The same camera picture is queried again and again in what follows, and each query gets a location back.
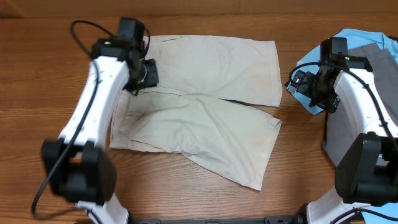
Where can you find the beige shorts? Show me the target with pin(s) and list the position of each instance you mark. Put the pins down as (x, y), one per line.
(207, 105)

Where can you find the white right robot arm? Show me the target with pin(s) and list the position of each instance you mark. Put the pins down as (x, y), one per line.
(360, 137)

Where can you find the grey garment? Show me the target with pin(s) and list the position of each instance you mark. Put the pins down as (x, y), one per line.
(356, 113)

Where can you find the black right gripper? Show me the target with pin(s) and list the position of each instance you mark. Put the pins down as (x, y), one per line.
(329, 103)

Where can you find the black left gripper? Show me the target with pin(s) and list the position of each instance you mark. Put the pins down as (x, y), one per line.
(152, 79)

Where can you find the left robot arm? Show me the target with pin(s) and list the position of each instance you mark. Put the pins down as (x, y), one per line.
(77, 166)

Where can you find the light blue shirt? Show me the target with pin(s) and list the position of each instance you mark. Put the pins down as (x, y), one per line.
(355, 38)

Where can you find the cardboard backdrop panel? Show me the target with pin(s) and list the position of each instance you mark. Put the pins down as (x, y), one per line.
(115, 8)

